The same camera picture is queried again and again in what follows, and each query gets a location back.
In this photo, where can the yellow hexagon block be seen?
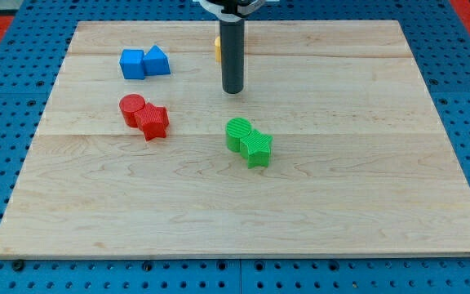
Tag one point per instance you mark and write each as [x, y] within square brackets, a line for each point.
[218, 53]

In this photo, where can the blue triangular prism block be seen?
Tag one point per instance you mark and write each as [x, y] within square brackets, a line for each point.
[156, 62]

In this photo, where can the light wooden board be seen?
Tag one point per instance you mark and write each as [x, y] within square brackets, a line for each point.
[361, 165]

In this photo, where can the green star block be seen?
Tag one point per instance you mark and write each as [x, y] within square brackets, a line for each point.
[256, 149]

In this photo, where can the green cylinder block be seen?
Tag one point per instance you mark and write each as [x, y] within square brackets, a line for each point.
[235, 130]

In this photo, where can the red cylinder block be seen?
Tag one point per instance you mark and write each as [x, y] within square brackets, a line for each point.
[129, 105]

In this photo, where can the red star block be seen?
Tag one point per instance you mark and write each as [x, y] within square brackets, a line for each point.
[152, 120]

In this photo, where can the blue cube block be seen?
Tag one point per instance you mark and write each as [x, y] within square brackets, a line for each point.
[131, 63]

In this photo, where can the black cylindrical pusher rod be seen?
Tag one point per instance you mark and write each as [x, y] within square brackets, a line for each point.
[232, 55]

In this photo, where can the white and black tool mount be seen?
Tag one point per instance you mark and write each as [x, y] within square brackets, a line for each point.
[233, 10]

